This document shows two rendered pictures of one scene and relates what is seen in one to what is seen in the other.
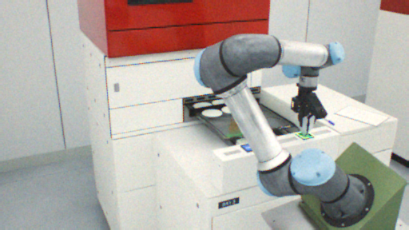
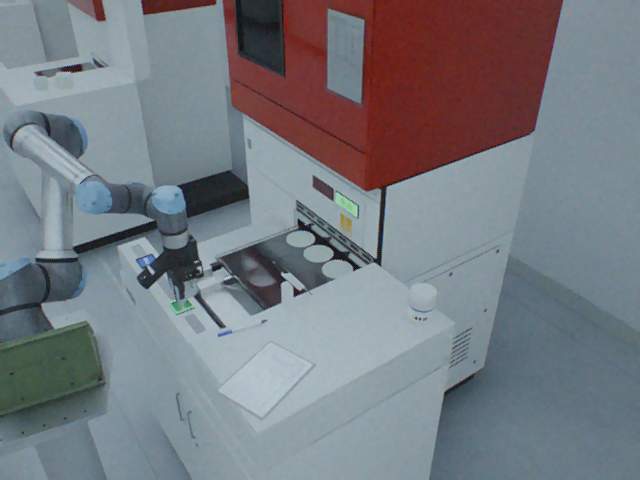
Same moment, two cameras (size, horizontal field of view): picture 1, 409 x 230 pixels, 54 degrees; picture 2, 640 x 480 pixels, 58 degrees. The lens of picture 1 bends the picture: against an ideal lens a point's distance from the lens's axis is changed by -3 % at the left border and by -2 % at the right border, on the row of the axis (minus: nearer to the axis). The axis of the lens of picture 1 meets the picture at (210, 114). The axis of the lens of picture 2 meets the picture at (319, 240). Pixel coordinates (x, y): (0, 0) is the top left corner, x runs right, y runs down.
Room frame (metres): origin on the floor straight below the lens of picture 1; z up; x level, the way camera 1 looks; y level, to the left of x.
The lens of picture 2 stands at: (1.70, -1.69, 2.03)
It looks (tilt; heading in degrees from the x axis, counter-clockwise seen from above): 34 degrees down; 81
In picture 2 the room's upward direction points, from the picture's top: straight up
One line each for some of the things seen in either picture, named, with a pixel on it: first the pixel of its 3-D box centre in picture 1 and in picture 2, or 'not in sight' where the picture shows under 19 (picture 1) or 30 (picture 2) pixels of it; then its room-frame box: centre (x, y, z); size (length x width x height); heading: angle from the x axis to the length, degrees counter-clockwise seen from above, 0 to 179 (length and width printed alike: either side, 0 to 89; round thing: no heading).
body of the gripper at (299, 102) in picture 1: (305, 99); (181, 259); (1.53, -0.38, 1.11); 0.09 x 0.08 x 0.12; 26
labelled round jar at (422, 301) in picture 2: not in sight; (421, 304); (2.16, -0.54, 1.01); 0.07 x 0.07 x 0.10
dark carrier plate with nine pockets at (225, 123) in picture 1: (241, 117); (291, 265); (1.85, -0.15, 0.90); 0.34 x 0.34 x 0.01; 26
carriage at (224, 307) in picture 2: not in sight; (222, 305); (1.62, -0.29, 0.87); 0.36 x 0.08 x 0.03; 116
